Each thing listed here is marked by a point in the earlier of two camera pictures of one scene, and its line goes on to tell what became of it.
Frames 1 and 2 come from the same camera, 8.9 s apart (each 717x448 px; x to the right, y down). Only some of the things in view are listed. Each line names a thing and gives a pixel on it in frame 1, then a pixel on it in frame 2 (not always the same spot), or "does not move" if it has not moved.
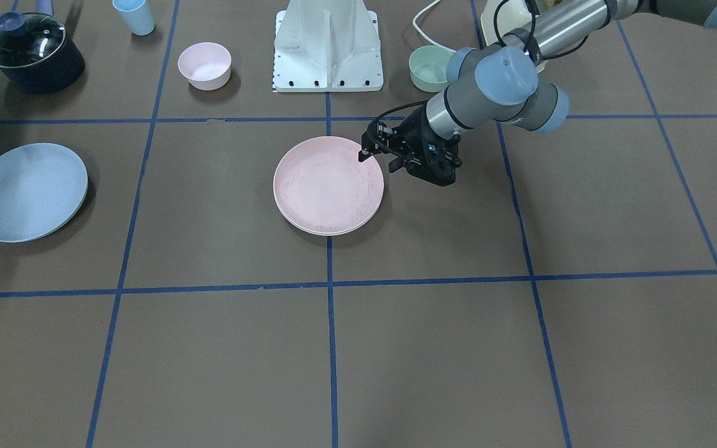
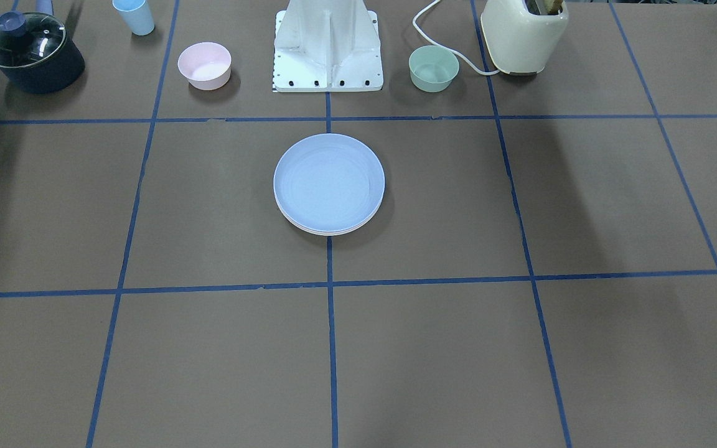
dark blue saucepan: (56, 74) does not move
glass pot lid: (19, 40) does not move
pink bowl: (206, 65) does not move
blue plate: (26, 192) -> (329, 182)
